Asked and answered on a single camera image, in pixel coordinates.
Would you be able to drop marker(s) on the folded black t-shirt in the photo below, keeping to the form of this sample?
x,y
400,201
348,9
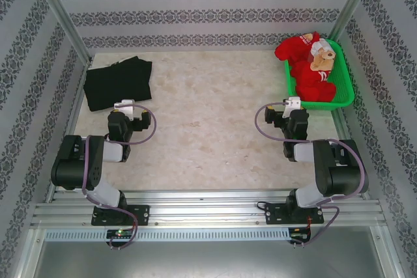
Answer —
x,y
117,82

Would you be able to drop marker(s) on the aluminium mounting rail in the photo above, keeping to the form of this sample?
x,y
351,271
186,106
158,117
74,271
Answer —
x,y
202,211

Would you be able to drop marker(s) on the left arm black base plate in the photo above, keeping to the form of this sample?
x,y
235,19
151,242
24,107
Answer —
x,y
141,214

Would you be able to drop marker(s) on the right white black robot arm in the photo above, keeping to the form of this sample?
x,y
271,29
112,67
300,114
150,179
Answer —
x,y
342,174

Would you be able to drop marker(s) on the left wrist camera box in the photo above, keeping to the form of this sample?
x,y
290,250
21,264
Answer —
x,y
125,105

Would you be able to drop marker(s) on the green plastic basket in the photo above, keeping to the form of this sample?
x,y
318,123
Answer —
x,y
342,76

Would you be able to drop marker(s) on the aluminium side rail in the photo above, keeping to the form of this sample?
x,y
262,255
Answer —
x,y
70,128
345,128

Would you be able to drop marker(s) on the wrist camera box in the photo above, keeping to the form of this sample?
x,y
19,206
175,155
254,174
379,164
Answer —
x,y
125,105
292,102

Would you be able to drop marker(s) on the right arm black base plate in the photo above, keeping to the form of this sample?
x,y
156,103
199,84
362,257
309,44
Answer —
x,y
273,214

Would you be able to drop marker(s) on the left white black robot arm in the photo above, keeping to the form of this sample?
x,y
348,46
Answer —
x,y
78,164

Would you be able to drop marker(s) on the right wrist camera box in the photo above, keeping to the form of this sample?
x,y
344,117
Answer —
x,y
292,102

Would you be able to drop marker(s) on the aluminium frame post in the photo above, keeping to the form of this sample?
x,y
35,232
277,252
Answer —
x,y
352,4
62,14

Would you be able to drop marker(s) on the red bear print t-shirt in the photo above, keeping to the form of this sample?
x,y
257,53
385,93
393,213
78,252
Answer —
x,y
312,79

